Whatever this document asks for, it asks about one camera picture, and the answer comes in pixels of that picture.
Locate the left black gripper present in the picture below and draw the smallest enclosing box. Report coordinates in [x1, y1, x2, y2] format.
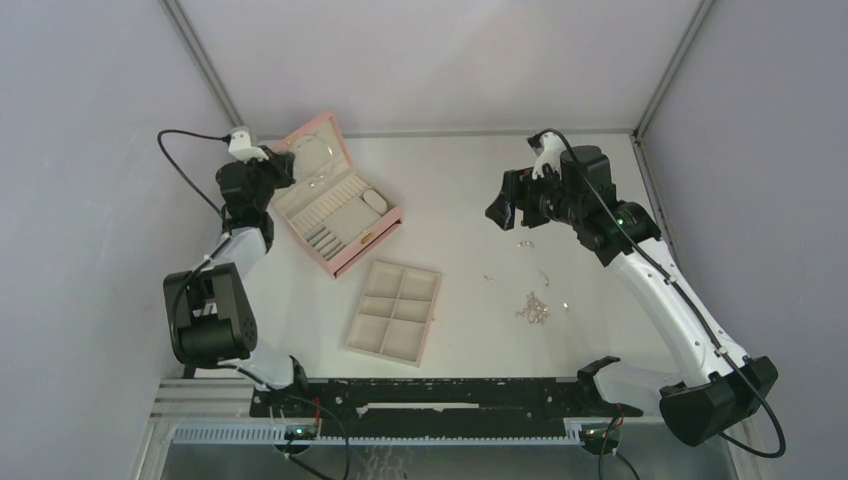
[239, 147, 296, 214]

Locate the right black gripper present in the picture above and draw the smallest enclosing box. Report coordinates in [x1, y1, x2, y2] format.
[486, 161, 584, 231]

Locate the silver hoop necklace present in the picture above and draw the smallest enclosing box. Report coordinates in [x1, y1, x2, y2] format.
[286, 135, 336, 187]

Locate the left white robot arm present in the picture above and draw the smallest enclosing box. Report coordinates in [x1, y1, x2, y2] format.
[163, 147, 313, 417]

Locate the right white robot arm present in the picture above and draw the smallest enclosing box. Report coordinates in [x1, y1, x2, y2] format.
[485, 146, 778, 446]

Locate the pink jewelry box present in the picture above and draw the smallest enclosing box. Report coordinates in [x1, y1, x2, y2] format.
[271, 113, 403, 278]

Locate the beige six-compartment tray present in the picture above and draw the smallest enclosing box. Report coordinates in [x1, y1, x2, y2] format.
[344, 261, 442, 368]

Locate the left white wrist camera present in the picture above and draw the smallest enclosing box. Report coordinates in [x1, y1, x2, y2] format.
[228, 126, 269, 162]

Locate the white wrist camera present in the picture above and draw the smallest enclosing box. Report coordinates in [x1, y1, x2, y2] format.
[527, 130, 565, 180]
[228, 126, 269, 162]

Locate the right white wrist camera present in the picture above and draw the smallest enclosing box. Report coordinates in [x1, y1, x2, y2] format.
[527, 130, 565, 180]

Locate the silver chain pile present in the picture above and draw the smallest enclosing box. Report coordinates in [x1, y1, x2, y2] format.
[514, 291, 552, 326]

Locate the black mounting base plate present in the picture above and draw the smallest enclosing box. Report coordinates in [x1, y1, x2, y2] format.
[249, 377, 642, 440]

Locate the white slotted cable duct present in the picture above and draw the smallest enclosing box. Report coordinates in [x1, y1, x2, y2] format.
[170, 423, 598, 446]

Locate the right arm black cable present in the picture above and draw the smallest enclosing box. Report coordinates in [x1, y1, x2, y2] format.
[536, 128, 788, 460]

